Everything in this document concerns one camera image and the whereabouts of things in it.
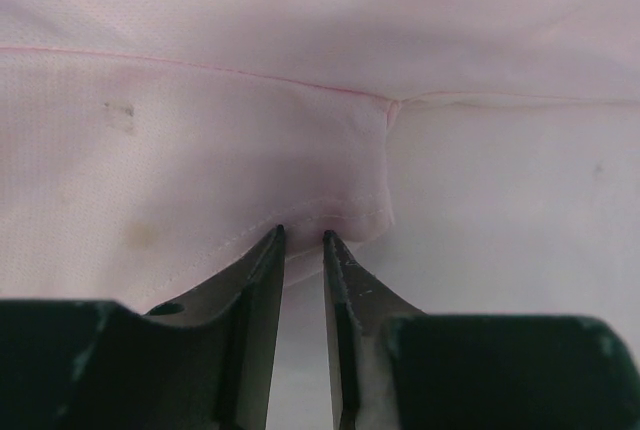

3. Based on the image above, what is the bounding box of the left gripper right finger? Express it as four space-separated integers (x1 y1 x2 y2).
323 231 639 429

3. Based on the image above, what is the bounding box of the pink t shirt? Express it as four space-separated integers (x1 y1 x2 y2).
0 0 640 430

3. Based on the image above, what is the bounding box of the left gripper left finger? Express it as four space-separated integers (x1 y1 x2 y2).
1 227 286 429

